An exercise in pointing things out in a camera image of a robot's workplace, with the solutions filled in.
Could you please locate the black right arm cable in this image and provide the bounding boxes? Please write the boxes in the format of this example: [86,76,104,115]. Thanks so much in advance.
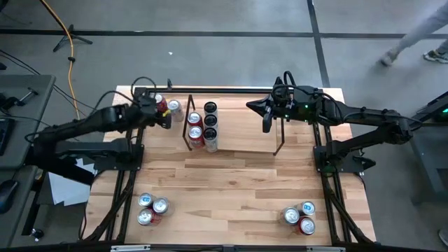
[271,71,346,122]

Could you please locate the person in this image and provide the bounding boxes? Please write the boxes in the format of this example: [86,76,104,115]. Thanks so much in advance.
[379,0,448,67]

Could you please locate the blue silver Red Bull can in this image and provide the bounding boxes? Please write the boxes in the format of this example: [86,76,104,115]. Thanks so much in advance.
[297,200,316,217]
[137,192,155,208]

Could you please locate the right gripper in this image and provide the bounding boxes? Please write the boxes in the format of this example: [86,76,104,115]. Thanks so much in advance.
[246,85,321,134]

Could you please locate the red Coca-Cola can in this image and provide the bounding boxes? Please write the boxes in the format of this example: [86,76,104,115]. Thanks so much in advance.
[295,216,316,236]
[153,93,169,113]
[187,111,204,129]
[136,208,162,227]

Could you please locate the wooden shelf black frame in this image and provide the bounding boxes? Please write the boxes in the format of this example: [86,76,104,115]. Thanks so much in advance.
[181,93,286,157]

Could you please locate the grey equipment stand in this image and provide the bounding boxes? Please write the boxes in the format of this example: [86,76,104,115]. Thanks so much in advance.
[409,90,448,204]

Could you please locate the black desk clamp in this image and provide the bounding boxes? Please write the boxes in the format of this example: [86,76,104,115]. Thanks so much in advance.
[1,87,39,110]

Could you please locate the black tripod base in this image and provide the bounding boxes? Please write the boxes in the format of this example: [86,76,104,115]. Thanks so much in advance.
[52,23,94,53]

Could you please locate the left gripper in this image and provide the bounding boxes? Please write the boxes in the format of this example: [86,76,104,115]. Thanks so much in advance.
[134,92,173,130]

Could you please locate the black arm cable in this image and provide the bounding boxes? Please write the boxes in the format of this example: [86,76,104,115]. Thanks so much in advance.
[271,71,346,122]
[94,76,158,113]

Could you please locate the tall white Celsius can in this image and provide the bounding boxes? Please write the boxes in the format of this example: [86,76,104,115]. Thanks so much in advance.
[204,114,219,130]
[202,127,220,153]
[203,101,219,116]

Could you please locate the black keyboard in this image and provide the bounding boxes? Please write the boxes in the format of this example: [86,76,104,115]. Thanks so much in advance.
[0,118,15,157]

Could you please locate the dark grey side desk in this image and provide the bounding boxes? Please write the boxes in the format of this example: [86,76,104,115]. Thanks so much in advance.
[0,166,39,248]
[0,74,57,169]

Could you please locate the silver Diet Coke can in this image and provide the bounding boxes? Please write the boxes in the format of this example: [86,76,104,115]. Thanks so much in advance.
[167,99,185,123]
[153,197,175,216]
[279,206,301,225]

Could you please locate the black metal table frame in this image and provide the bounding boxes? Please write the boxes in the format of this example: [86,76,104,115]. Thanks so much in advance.
[82,85,377,246]

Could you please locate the white paper sheets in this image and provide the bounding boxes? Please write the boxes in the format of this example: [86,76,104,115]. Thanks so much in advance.
[47,157,97,207]

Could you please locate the yellow cable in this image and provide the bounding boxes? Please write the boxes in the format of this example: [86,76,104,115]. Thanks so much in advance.
[38,0,81,120]

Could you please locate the silver aluminium bracket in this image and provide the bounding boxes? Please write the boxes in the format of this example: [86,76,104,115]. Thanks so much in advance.
[110,244,151,252]
[306,246,347,252]

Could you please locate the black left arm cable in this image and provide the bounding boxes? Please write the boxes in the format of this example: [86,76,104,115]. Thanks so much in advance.
[94,76,158,113]

